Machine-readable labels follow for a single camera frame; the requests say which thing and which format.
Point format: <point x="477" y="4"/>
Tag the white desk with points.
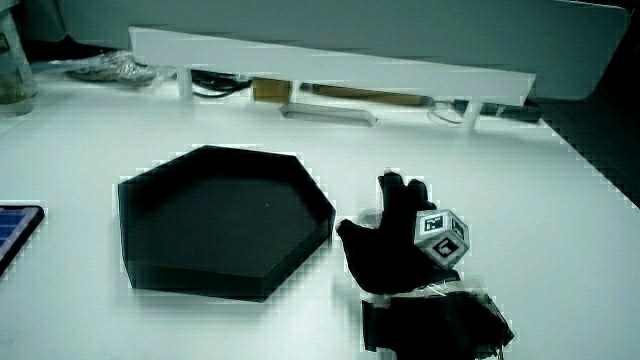
<point x="510" y="190"/>

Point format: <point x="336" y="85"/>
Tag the person's right forearm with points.
<point x="435" y="325"/>

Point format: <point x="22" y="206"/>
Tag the white monitor riser shelf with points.
<point x="320" y="65"/>

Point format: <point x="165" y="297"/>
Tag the black hexagonal tray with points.
<point x="220" y="225"/>

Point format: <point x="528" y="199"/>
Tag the person's right hand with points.
<point x="385" y="255"/>

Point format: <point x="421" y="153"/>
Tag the white back panel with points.
<point x="350" y="20"/>

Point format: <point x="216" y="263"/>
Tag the long brown wooden bar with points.
<point x="370" y="94"/>

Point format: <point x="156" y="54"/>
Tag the clear jar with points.
<point x="12" y="75"/>

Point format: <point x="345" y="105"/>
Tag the crumpled clear plastic bag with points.
<point x="117" y="67"/>

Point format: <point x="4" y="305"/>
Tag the dark blue-screen tablet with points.
<point x="15" y="230"/>

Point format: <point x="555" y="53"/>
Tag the small yellow box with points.
<point x="271" y="90"/>

